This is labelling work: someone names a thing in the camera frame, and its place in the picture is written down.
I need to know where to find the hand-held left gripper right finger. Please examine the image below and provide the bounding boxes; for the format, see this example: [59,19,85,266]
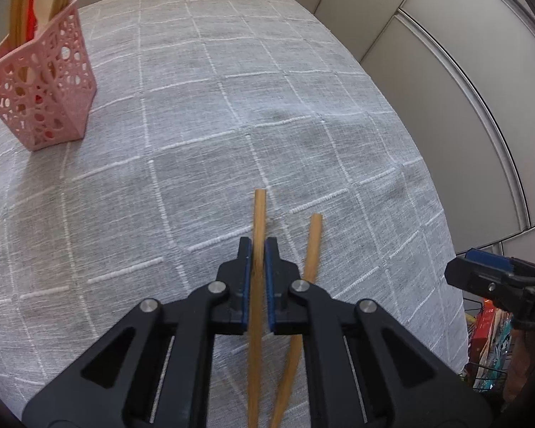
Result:
[264,237,493,428]

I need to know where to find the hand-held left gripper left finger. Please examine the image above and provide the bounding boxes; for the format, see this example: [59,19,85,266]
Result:
[21,237,253,428]

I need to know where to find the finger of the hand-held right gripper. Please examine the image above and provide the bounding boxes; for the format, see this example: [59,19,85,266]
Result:
[466,248,535,280]
[445,256,532,318]

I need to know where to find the tan wooden chopstick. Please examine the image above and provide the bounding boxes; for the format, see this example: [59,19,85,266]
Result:
[247,188,267,428]
[269,213,324,428]

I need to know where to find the pink perforated utensil holder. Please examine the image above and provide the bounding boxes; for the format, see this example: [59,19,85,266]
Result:
[0,0,98,153]

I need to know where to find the bunch of wooden chopsticks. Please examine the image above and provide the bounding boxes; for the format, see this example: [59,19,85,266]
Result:
[8,0,90,50]

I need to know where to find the person's right hand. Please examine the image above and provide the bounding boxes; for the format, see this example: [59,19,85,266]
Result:
[503,329,535,405]

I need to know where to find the grey checked tablecloth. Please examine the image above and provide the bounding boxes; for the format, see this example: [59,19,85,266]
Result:
[0,0,472,428]

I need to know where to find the wire basket with packets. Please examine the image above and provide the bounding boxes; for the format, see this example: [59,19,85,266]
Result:
[465,300,516,394]

